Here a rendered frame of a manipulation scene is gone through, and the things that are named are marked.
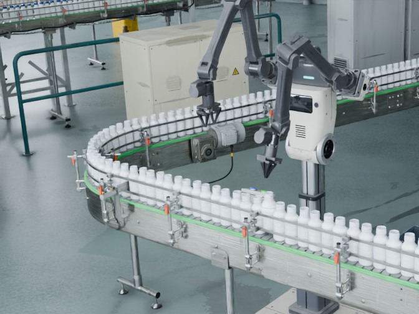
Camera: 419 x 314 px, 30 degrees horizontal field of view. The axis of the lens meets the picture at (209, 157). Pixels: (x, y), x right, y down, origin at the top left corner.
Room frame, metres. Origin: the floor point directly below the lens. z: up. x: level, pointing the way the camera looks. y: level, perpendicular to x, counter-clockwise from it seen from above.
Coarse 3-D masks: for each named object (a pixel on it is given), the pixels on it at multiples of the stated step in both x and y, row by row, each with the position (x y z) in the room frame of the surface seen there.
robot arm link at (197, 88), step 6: (210, 72) 3.44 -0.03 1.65; (198, 78) 3.48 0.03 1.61; (204, 78) 3.47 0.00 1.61; (210, 78) 3.44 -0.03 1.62; (192, 84) 3.41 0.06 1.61; (198, 84) 3.40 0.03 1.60; (204, 84) 3.43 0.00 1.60; (192, 90) 3.41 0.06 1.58; (198, 90) 3.39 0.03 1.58; (204, 90) 3.41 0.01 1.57; (192, 96) 3.41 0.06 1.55; (198, 96) 3.39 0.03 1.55
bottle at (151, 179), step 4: (148, 172) 3.51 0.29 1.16; (152, 172) 3.52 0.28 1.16; (148, 176) 3.51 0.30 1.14; (152, 176) 3.51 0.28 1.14; (148, 180) 3.51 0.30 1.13; (152, 180) 3.51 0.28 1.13; (148, 188) 3.51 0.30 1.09; (152, 188) 3.50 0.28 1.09; (148, 192) 3.51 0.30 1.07; (152, 192) 3.50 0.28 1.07; (152, 196) 3.50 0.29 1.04; (148, 200) 3.51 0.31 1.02; (152, 200) 3.50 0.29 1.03; (152, 204) 3.50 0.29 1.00
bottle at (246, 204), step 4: (244, 196) 3.13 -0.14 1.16; (248, 196) 3.13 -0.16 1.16; (244, 200) 3.13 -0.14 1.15; (248, 200) 3.13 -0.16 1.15; (240, 204) 3.14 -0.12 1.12; (244, 204) 3.12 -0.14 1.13; (248, 204) 3.12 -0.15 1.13; (252, 204) 3.13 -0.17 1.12; (244, 208) 3.12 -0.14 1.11; (248, 208) 3.11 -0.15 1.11; (240, 212) 3.14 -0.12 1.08; (244, 212) 3.12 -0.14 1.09; (244, 216) 3.12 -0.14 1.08; (248, 216) 3.11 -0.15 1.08; (248, 220) 3.11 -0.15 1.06; (252, 224) 3.12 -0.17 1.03
